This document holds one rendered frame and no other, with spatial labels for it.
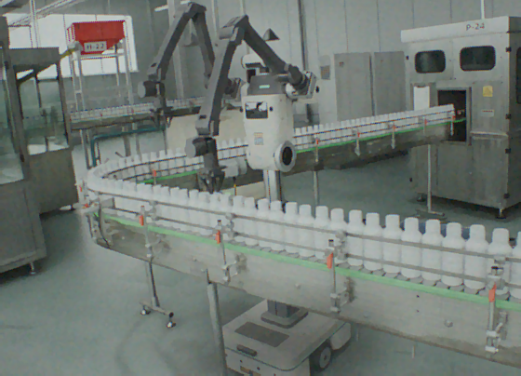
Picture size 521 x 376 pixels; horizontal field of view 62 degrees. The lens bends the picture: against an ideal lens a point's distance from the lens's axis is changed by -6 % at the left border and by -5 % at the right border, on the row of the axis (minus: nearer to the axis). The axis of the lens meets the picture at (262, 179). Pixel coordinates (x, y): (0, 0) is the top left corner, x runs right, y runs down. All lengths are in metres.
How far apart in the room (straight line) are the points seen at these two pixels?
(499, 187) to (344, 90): 3.47
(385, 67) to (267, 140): 6.20
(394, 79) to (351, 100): 1.10
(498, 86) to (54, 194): 5.60
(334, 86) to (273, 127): 5.31
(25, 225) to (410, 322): 3.77
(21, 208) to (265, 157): 2.79
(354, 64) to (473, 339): 6.75
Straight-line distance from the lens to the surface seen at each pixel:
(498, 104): 4.90
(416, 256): 1.32
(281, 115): 2.24
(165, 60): 2.14
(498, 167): 4.99
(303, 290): 1.53
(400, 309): 1.37
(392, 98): 8.44
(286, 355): 2.37
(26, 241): 4.59
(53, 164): 6.72
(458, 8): 13.76
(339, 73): 7.55
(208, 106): 1.69
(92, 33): 8.18
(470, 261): 1.27
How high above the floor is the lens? 1.57
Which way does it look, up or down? 12 degrees down
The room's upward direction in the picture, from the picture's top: 5 degrees counter-clockwise
